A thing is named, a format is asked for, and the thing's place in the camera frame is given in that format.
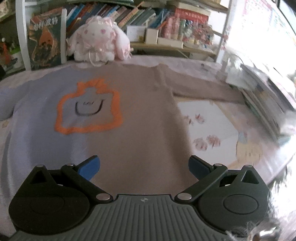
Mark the white card box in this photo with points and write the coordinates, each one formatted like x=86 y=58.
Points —
x=135 y=33

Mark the red box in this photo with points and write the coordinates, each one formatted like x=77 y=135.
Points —
x=192 y=15

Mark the stack of books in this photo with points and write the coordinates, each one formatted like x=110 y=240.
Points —
x=261 y=97

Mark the flat white box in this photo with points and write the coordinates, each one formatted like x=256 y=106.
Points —
x=170 y=42

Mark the large dark illustrated book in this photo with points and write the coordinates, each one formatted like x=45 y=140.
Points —
x=46 y=39

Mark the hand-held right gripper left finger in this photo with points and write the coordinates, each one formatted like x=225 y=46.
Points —
x=89 y=168

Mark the small white open box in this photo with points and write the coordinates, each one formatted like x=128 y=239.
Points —
x=151 y=36

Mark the row of colourful books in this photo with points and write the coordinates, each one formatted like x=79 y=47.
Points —
x=129 y=16

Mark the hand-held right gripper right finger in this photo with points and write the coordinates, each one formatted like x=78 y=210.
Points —
x=198 y=167

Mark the row of patterned bottles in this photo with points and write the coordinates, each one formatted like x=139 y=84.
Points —
x=189 y=32

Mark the lavender and beige sweater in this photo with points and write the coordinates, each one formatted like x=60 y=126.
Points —
x=138 y=111

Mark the white pink plush bunny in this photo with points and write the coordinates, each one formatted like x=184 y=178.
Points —
x=97 y=39

